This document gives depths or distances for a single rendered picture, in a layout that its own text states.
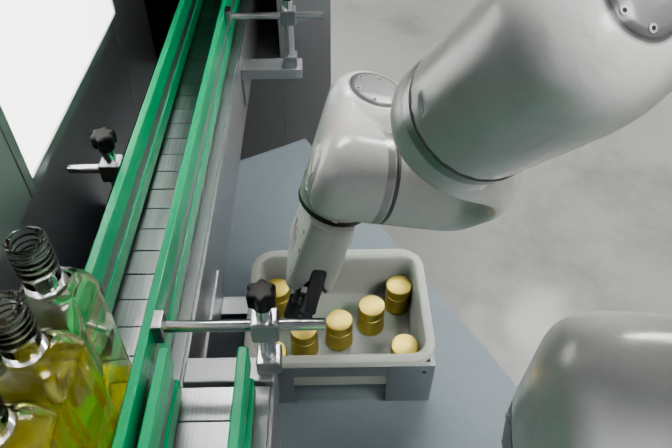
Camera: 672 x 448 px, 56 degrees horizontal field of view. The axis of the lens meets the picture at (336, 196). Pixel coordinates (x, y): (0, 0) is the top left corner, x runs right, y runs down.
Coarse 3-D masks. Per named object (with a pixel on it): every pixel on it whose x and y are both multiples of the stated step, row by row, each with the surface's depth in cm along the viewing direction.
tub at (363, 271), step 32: (352, 256) 84; (384, 256) 84; (416, 256) 84; (352, 288) 88; (384, 288) 88; (416, 288) 80; (384, 320) 85; (416, 320) 79; (256, 352) 73; (288, 352) 81; (320, 352) 81; (352, 352) 81; (384, 352) 81
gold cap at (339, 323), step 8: (336, 312) 80; (344, 312) 80; (328, 320) 79; (336, 320) 79; (344, 320) 79; (352, 320) 79; (328, 328) 79; (336, 328) 78; (344, 328) 78; (352, 328) 80; (328, 336) 80; (336, 336) 79; (344, 336) 79; (352, 336) 82; (328, 344) 81; (336, 344) 80; (344, 344) 80
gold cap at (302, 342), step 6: (312, 330) 78; (294, 336) 78; (300, 336) 78; (306, 336) 78; (312, 336) 78; (294, 342) 78; (300, 342) 78; (306, 342) 78; (312, 342) 78; (294, 348) 79; (300, 348) 79; (306, 348) 79; (312, 348) 79; (318, 348) 81; (294, 354) 80; (300, 354) 80; (306, 354) 79; (312, 354) 80
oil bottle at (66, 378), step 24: (48, 336) 45; (72, 336) 46; (0, 360) 43; (48, 360) 43; (72, 360) 45; (0, 384) 43; (24, 384) 43; (48, 384) 43; (72, 384) 45; (96, 384) 49; (72, 408) 45; (96, 408) 49; (72, 432) 46; (96, 432) 49
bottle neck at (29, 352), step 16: (0, 304) 42; (16, 304) 41; (0, 320) 40; (16, 320) 40; (32, 320) 42; (0, 336) 40; (16, 336) 41; (32, 336) 42; (0, 352) 42; (16, 352) 42; (32, 352) 42
